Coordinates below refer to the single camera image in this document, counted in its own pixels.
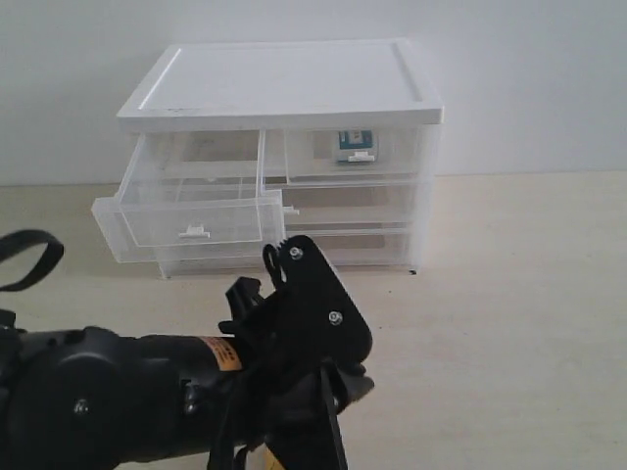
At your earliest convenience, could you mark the white blue pill bottle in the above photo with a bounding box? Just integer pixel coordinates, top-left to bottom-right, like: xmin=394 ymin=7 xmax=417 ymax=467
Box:
xmin=334 ymin=130 xmax=378 ymax=164

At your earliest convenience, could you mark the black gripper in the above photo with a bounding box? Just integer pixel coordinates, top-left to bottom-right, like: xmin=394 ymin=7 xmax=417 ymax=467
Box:
xmin=208 ymin=276 xmax=376 ymax=470

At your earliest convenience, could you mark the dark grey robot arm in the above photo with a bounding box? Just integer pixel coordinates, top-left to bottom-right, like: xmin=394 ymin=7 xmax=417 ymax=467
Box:
xmin=1 ymin=277 xmax=373 ymax=469

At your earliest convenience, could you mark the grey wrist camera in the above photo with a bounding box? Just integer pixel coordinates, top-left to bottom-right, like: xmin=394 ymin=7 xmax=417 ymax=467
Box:
xmin=263 ymin=235 xmax=373 ymax=365

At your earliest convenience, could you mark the black cable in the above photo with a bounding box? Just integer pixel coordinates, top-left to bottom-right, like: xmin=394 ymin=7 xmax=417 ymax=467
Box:
xmin=0 ymin=229 xmax=66 ymax=334

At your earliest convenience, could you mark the clear drawer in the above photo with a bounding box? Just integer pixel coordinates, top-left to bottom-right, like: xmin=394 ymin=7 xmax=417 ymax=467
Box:
xmin=158 ymin=231 xmax=421 ymax=278
xmin=92 ymin=130 xmax=285 ymax=263
xmin=282 ymin=185 xmax=420 ymax=228
xmin=284 ymin=128 xmax=422 ymax=185

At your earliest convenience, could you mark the white plastic drawer cabinet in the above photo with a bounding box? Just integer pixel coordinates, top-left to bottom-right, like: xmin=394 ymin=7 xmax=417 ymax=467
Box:
xmin=118 ymin=39 xmax=444 ymax=257

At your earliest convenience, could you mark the yellow sponge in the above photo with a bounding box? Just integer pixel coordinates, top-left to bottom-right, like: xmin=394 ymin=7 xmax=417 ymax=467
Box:
xmin=264 ymin=440 xmax=285 ymax=470

